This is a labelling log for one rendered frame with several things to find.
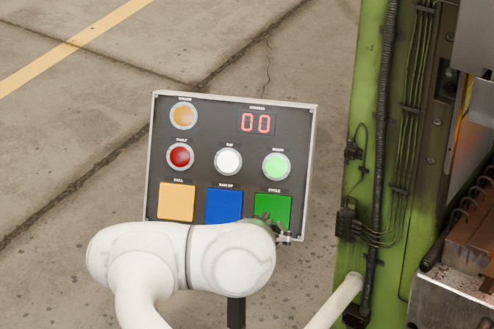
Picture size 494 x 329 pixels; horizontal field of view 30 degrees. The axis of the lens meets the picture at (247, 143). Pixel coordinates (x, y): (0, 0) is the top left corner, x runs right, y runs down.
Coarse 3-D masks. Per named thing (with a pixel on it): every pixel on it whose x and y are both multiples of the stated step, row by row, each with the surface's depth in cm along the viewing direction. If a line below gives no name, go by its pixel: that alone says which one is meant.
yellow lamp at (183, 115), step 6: (180, 108) 189; (186, 108) 189; (174, 114) 189; (180, 114) 189; (186, 114) 189; (192, 114) 189; (174, 120) 189; (180, 120) 189; (186, 120) 189; (192, 120) 189
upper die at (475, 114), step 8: (488, 72) 166; (480, 80) 164; (488, 80) 163; (480, 88) 165; (488, 88) 164; (472, 96) 167; (480, 96) 166; (488, 96) 165; (472, 104) 168; (480, 104) 167; (488, 104) 166; (472, 112) 168; (480, 112) 167; (488, 112) 166; (472, 120) 169; (480, 120) 168; (488, 120) 167
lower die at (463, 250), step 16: (480, 192) 199; (480, 208) 195; (464, 224) 191; (480, 224) 191; (448, 240) 186; (464, 240) 186; (480, 240) 185; (448, 256) 188; (464, 256) 186; (480, 256) 184; (480, 272) 186
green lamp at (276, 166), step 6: (276, 156) 187; (270, 162) 188; (276, 162) 187; (282, 162) 187; (270, 168) 188; (276, 168) 187; (282, 168) 187; (270, 174) 188; (276, 174) 188; (282, 174) 187
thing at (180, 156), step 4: (176, 148) 190; (180, 148) 190; (184, 148) 190; (172, 152) 190; (176, 152) 190; (180, 152) 190; (184, 152) 190; (188, 152) 190; (172, 156) 190; (176, 156) 190; (180, 156) 190; (184, 156) 190; (188, 156) 190; (172, 160) 190; (176, 160) 190; (180, 160) 190; (184, 160) 190; (188, 160) 190; (176, 164) 190; (180, 164) 190; (184, 164) 190
